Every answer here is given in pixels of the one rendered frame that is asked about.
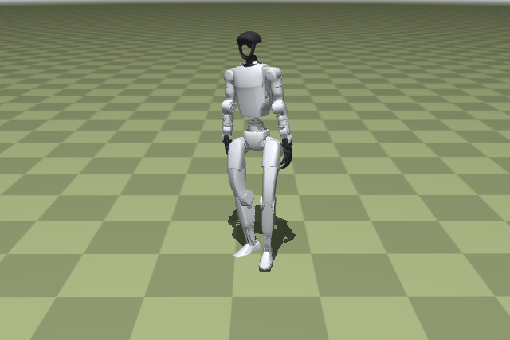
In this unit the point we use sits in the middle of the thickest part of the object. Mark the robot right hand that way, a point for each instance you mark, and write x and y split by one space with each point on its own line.
227 141

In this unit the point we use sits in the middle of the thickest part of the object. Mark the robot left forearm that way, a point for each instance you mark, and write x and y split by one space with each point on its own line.
284 125

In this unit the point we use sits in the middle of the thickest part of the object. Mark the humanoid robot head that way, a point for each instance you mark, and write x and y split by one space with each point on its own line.
250 39

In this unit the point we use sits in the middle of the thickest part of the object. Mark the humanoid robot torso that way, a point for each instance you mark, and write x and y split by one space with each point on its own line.
254 100

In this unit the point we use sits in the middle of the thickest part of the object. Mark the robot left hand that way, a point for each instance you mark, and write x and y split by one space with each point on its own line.
287 153

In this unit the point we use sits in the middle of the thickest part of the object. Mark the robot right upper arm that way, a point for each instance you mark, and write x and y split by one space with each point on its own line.
229 104

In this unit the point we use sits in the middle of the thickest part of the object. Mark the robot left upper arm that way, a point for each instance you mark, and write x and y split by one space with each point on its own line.
274 76

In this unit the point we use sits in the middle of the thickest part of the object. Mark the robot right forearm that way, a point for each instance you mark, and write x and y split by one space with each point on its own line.
227 125

